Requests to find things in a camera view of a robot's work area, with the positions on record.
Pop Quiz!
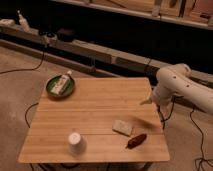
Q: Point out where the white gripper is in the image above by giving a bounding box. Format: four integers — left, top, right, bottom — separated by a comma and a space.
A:
140, 85, 165, 105

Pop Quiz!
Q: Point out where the beige sponge block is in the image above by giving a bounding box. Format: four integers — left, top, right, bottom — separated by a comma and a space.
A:
112, 120, 133, 136

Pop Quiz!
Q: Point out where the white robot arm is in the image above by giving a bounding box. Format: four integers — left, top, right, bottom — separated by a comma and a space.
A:
141, 63, 213, 115

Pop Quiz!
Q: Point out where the green plate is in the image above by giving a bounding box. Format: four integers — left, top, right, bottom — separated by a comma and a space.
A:
45, 74, 75, 99

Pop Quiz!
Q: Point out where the white paper cup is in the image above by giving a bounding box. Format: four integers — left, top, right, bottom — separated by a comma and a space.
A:
68, 132, 86, 155

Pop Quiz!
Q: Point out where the white tube on plate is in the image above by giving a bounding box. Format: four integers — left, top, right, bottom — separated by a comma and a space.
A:
51, 70, 72, 95

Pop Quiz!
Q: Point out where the dark box on ledge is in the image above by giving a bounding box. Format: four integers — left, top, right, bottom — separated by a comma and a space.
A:
57, 28, 75, 42

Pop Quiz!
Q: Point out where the white bottle on ledge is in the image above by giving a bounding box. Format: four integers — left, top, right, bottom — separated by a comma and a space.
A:
17, 11, 30, 32

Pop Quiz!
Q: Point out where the white object on ledge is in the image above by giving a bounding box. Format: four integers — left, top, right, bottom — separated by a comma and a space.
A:
0, 19, 15, 27

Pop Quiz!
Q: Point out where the black cable on floor right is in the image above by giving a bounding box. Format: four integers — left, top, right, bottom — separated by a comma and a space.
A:
157, 95, 213, 171

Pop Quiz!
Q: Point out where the black cable on floor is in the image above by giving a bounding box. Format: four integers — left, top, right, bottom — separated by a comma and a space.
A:
0, 46, 46, 76
157, 95, 213, 171

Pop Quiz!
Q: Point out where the black cable on floor left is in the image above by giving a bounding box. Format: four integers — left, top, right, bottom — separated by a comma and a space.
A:
0, 46, 46, 76

